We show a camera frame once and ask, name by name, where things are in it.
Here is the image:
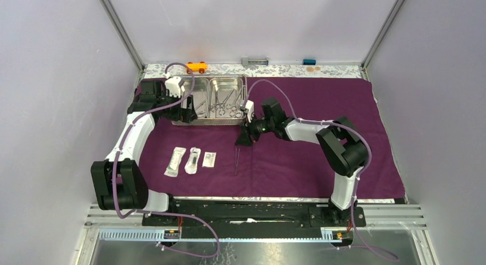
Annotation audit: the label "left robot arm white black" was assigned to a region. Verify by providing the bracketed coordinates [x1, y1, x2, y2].
[91, 76, 197, 225]

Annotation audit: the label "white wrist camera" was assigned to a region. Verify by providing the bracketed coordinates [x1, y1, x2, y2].
[240, 100, 254, 123]
[164, 76, 185, 98]

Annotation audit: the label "small white sterile packet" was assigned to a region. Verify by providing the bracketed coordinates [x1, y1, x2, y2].
[202, 152, 217, 168]

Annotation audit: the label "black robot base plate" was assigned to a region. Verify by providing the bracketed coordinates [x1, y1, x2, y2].
[142, 199, 352, 240]

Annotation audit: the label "steel surgical forceps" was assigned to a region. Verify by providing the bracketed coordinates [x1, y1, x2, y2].
[210, 89, 236, 118]

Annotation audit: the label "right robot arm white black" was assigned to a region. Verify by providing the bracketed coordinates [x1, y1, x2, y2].
[235, 98, 371, 226]

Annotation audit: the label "purple cloth wrap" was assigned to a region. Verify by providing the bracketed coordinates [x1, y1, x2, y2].
[139, 77, 405, 199]

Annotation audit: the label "long white sterile packet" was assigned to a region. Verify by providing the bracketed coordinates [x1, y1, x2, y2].
[164, 147, 186, 178]

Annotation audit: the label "orange toy car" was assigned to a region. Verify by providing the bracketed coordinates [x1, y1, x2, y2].
[186, 61, 208, 74]

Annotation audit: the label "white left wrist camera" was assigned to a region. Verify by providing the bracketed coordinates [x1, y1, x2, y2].
[164, 76, 185, 98]

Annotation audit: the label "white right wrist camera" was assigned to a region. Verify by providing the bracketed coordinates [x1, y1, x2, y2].
[240, 100, 254, 123]

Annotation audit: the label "steel scalpel handle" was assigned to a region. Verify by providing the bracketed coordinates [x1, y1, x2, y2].
[234, 146, 240, 176]

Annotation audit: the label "slotted grey cable duct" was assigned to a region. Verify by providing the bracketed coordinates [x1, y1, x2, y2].
[97, 228, 344, 244]

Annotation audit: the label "perforated steel instrument tray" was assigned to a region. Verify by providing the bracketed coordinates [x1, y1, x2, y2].
[172, 74, 247, 126]

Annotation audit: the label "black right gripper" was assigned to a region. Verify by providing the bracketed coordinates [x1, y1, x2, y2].
[235, 111, 275, 147]

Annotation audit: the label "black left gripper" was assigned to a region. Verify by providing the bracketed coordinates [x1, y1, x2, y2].
[157, 89, 197, 123]

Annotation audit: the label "blue plastic block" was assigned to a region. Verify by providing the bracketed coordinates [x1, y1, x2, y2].
[302, 59, 316, 65]

